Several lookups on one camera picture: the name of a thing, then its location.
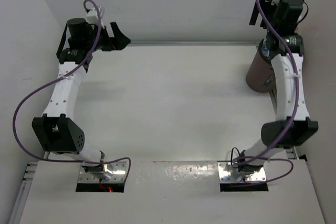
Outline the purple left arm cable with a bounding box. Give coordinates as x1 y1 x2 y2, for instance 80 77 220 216
12 0 131 186

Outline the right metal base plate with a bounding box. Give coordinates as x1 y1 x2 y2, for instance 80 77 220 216
217 162 266 184

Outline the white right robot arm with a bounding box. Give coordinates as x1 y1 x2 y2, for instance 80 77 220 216
234 0 319 174

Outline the blue label clear bottle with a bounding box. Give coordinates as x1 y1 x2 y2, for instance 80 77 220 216
261 38 270 58

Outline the metal base plate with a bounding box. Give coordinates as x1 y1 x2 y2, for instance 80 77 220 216
217 162 266 184
78 162 128 185

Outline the brown bin black rim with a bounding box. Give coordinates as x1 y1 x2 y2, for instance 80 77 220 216
245 39 276 93

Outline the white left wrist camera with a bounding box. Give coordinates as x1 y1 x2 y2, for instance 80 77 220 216
86 6 104 27

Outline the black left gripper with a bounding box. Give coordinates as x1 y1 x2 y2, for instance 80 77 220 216
83 22 130 53

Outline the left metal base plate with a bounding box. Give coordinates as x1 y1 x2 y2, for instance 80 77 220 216
78 162 128 185

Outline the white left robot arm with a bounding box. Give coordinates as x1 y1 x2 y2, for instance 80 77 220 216
32 18 131 179

